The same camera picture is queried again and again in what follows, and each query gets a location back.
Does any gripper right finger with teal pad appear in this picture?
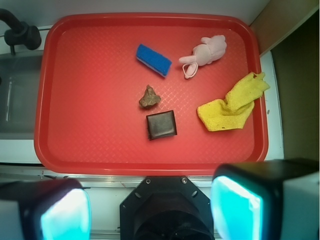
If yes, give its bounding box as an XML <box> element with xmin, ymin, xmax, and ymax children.
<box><xmin>210</xmin><ymin>158</ymin><xmax>320</xmax><ymax>240</ymax></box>

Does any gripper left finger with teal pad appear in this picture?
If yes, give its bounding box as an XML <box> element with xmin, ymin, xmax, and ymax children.
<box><xmin>0</xmin><ymin>179</ymin><xmax>92</xmax><ymax>240</ymax></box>

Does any brown rock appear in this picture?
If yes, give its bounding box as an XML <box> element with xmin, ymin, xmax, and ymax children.
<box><xmin>138</xmin><ymin>85</ymin><xmax>162</xmax><ymax>109</ymax></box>

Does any red plastic tray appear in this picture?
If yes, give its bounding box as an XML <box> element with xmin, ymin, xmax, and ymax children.
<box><xmin>34</xmin><ymin>13</ymin><xmax>268</xmax><ymax>176</ymax></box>

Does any yellow cloth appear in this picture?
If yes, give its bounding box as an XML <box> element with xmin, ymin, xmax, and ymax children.
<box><xmin>196</xmin><ymin>72</ymin><xmax>270</xmax><ymax>132</ymax></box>

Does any dark square block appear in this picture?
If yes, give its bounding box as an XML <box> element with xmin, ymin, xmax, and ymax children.
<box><xmin>146</xmin><ymin>110</ymin><xmax>178</xmax><ymax>140</ymax></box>

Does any metal sink basin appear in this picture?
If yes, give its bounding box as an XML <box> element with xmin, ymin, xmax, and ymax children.
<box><xmin>0</xmin><ymin>50</ymin><xmax>43</xmax><ymax>140</ymax></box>

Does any pink plush bunny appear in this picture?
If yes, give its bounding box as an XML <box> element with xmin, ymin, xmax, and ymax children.
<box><xmin>178</xmin><ymin>35</ymin><xmax>227</xmax><ymax>79</ymax></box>

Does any black faucet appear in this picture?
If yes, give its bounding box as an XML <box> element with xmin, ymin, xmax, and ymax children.
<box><xmin>0</xmin><ymin>8</ymin><xmax>42</xmax><ymax>56</ymax></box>

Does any blue sponge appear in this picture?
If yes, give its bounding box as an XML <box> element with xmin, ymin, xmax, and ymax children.
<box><xmin>136</xmin><ymin>44</ymin><xmax>172</xmax><ymax>78</ymax></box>

